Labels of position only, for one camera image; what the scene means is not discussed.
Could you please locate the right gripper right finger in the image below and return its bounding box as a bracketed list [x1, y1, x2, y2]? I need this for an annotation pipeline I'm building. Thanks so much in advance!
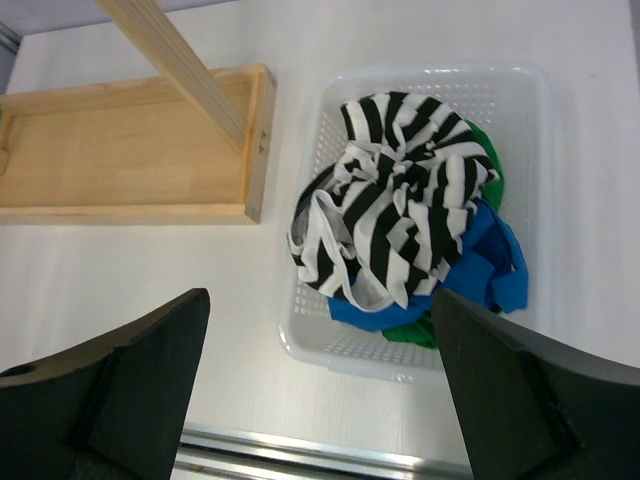
[432, 290, 639, 479]

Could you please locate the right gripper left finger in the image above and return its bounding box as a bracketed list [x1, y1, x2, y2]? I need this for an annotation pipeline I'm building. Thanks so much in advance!
[1, 288, 210, 479]

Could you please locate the green tank top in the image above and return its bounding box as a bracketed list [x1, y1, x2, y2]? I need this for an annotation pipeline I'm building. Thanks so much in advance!
[379, 117, 507, 349]

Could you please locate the blue tank top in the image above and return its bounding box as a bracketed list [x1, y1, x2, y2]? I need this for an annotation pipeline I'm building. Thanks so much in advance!
[328, 200, 529, 333]

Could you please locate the black white striped tank top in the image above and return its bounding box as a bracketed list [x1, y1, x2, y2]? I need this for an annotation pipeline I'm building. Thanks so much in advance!
[287, 91, 500, 312]

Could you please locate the wooden clothes rack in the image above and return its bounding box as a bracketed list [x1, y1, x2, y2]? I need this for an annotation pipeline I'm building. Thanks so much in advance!
[1, 1, 276, 225]

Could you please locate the white plastic basket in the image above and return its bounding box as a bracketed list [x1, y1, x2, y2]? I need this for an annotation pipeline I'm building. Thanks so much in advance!
[279, 63, 555, 385]

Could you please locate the aluminium mounting rail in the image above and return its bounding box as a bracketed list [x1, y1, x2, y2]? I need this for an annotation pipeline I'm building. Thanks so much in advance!
[174, 424, 473, 479]

